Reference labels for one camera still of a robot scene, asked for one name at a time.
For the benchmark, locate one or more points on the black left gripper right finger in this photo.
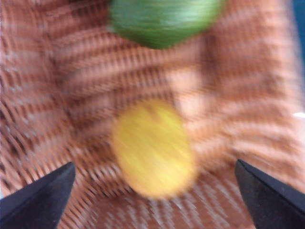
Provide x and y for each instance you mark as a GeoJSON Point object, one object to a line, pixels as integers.
{"type": "Point", "coordinates": [274, 205]}

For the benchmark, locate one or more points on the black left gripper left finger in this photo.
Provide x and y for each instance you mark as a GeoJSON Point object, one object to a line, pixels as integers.
{"type": "Point", "coordinates": [38, 205]}

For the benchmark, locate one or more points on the brown wicker basket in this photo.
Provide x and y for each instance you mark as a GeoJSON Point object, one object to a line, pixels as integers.
{"type": "Point", "coordinates": [71, 83]}

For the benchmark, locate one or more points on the green avocado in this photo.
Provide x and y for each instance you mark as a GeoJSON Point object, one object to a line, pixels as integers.
{"type": "Point", "coordinates": [164, 21]}

